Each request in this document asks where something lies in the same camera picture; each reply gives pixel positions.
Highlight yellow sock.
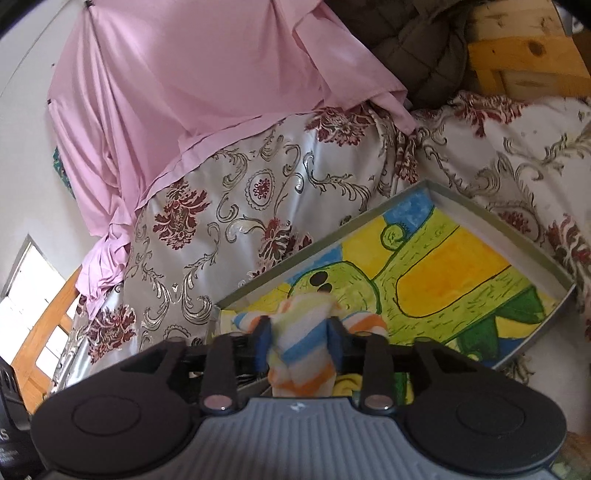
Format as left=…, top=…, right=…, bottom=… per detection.
left=332, top=374, right=363, bottom=397

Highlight striped colourful sock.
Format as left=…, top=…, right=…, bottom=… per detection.
left=232, top=293, right=387, bottom=398

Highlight grey tray with cartoon drawing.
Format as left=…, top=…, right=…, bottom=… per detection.
left=209, top=178, right=577, bottom=402

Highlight window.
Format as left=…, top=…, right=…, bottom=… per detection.
left=1, top=236, right=65, bottom=363

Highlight floral satin bedspread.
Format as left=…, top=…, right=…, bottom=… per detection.
left=50, top=91, right=591, bottom=402

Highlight pink hanging sheet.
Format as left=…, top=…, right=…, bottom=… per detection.
left=48, top=1, right=415, bottom=315

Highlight brown quilted down jacket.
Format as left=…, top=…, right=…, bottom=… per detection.
left=328, top=0, right=474, bottom=109

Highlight wall poster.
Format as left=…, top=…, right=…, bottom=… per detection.
left=52, top=148, right=75, bottom=197

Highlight wooden bed frame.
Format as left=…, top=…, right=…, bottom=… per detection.
left=11, top=0, right=591, bottom=414

